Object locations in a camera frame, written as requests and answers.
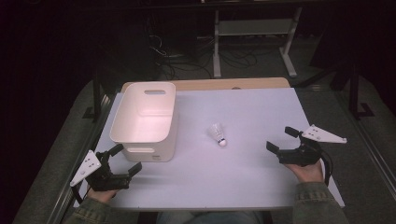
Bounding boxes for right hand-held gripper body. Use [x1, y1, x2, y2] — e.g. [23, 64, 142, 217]
[277, 124, 347, 167]

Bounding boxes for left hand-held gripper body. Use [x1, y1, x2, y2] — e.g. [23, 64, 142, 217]
[69, 149, 131, 192]

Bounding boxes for white plastic storage bin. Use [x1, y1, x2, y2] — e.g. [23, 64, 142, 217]
[109, 81, 179, 163]

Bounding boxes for white shuttlecock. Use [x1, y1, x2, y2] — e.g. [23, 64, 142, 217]
[207, 122, 228, 147]

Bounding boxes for person's left hand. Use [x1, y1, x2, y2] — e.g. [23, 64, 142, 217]
[87, 188, 120, 204]

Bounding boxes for person's right hand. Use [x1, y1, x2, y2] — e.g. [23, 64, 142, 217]
[286, 160, 325, 184]

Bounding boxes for black metal stand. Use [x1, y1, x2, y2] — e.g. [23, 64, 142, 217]
[347, 60, 375, 121]
[81, 69, 106, 123]

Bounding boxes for white metal stand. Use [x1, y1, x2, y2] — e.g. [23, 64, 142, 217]
[212, 7, 304, 79]

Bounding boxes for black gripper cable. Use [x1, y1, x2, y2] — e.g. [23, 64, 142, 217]
[319, 150, 333, 188]
[71, 184, 92, 205]

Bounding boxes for bundle of floor cables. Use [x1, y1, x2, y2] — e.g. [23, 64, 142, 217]
[148, 32, 272, 80]

